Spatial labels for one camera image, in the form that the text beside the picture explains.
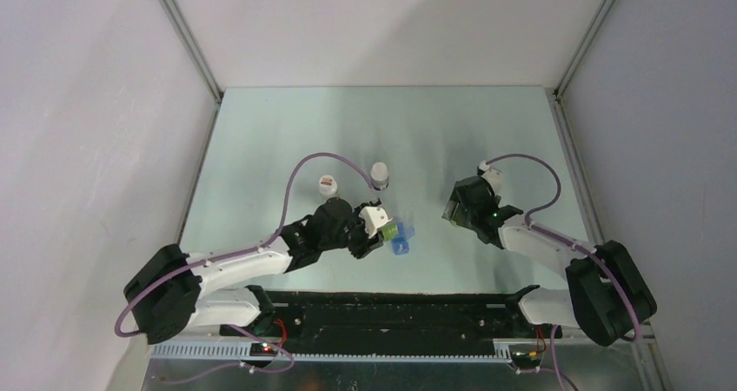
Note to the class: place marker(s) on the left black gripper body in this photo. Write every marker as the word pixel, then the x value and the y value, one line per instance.
pixel 359 243

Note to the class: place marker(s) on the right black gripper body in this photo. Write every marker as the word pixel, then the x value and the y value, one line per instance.
pixel 461 216

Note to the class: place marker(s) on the green pill bottle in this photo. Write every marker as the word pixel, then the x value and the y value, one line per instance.
pixel 390 231

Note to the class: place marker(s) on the blue pill organizer box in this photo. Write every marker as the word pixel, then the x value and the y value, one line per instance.
pixel 402 234

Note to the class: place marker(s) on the white bottle orange label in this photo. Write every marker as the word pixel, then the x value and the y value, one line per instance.
pixel 328 187

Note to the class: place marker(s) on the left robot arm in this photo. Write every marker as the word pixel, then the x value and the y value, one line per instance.
pixel 175 291

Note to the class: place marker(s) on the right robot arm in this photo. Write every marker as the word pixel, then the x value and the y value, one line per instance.
pixel 606 296

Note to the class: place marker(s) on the white pill bottle blue label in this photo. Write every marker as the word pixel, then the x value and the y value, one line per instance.
pixel 379 176

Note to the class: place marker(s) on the left control board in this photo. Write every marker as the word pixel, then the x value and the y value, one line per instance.
pixel 263 349

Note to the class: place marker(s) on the control board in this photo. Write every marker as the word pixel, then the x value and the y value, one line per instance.
pixel 263 349
pixel 526 355

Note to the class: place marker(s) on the right control board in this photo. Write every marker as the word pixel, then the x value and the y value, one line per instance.
pixel 526 355

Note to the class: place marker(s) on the right aluminium frame post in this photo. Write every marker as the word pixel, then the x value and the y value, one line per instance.
pixel 593 29

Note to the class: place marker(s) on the aluminium frame post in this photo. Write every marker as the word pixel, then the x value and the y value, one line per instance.
pixel 185 34
pixel 593 29

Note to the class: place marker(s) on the left aluminium frame post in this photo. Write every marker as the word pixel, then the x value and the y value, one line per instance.
pixel 185 34

